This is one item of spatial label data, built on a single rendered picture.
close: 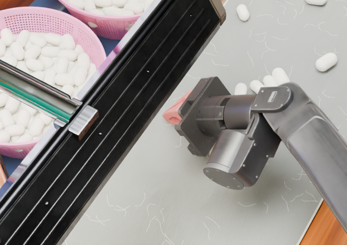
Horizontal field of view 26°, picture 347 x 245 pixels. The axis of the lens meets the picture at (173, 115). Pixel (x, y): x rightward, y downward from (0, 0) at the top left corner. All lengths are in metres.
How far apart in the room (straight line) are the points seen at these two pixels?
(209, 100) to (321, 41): 0.29
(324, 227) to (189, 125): 0.23
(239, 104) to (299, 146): 0.14
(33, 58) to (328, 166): 0.57
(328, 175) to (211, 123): 0.24
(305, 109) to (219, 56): 0.35
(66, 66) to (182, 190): 0.29
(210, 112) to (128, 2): 0.35
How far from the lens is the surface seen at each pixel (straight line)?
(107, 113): 0.73
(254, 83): 1.17
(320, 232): 1.05
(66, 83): 1.20
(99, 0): 1.29
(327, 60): 1.21
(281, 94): 0.93
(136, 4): 1.28
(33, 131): 1.15
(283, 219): 1.07
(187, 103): 1.06
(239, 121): 0.98
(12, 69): 0.75
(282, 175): 1.11
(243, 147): 0.95
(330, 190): 0.82
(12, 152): 1.17
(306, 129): 0.88
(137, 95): 0.75
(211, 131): 1.03
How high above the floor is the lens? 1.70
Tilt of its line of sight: 57 degrees down
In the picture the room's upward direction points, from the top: straight up
